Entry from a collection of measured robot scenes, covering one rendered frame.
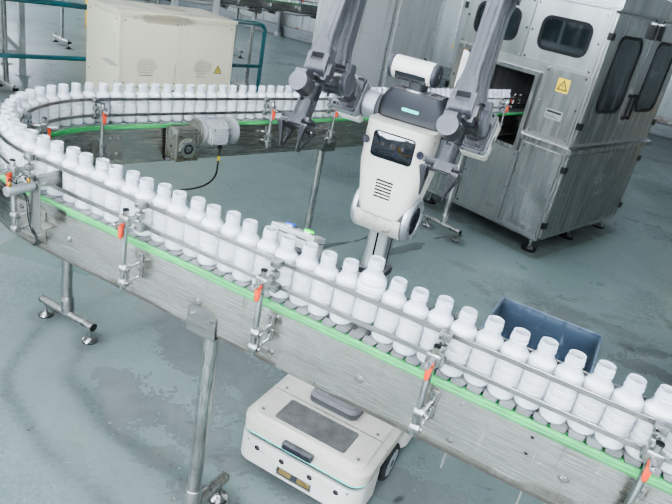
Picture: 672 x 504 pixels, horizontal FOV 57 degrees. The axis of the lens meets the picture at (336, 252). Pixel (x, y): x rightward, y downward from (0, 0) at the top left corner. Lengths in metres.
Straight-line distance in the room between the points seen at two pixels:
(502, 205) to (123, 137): 3.28
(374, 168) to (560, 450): 1.04
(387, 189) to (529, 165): 3.15
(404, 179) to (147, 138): 1.38
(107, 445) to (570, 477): 1.74
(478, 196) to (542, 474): 4.05
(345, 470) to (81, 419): 1.09
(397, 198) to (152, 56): 3.78
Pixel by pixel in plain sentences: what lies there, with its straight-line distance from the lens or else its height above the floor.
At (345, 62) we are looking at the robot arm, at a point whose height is 1.53.
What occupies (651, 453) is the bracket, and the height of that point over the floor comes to 1.09.
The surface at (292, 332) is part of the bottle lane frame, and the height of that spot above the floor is 0.94.
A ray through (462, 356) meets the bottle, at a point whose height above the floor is 1.06.
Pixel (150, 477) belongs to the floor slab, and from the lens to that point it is 2.50.
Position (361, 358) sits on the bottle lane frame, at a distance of 1.51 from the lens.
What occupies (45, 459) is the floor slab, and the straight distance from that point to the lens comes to 2.59.
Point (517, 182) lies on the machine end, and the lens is 5.16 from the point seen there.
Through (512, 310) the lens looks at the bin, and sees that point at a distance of 2.04.
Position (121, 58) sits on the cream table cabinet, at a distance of 5.39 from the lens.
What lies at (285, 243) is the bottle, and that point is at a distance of 1.54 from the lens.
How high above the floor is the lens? 1.79
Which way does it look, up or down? 25 degrees down
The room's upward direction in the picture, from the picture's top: 12 degrees clockwise
